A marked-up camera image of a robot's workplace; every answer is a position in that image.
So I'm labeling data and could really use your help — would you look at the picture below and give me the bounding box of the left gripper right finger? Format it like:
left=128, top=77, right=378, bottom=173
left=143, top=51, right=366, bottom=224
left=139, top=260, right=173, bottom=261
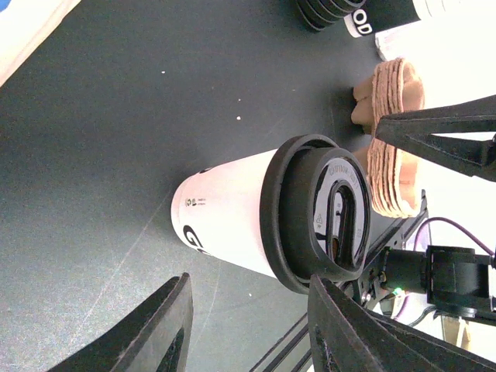
left=308, top=275, right=495, bottom=372

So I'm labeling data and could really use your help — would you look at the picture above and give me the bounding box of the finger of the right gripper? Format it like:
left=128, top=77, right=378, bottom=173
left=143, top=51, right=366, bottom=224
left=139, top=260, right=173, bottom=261
left=375, top=95, right=495, bottom=181

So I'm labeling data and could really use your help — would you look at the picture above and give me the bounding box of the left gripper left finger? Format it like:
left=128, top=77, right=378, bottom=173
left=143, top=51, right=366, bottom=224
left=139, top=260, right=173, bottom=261
left=51, top=273, right=194, bottom=371

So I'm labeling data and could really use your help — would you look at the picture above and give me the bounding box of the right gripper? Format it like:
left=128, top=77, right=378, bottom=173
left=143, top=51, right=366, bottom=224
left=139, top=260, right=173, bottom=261
left=363, top=246, right=495, bottom=320

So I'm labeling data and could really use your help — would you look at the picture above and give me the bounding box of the brown cardboard cup carrier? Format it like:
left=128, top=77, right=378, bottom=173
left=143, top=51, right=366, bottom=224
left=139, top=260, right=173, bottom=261
left=350, top=58, right=425, bottom=219

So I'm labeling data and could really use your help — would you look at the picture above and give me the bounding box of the stack of paper cups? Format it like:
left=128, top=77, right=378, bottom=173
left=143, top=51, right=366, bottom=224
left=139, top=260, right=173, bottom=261
left=343, top=0, right=496, bottom=40

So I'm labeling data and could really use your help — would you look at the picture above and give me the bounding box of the white paper cup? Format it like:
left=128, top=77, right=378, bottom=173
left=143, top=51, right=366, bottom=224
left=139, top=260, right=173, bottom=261
left=170, top=150, right=276, bottom=277

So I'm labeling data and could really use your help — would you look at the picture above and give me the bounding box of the stack of black lids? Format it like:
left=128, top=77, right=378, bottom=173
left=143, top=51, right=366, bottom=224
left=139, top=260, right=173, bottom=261
left=294, top=0, right=365, bottom=32

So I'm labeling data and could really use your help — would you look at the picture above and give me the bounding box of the blue checkered paper bag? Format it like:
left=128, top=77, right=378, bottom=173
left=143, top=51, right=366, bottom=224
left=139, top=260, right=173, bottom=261
left=1, top=0, right=80, bottom=84

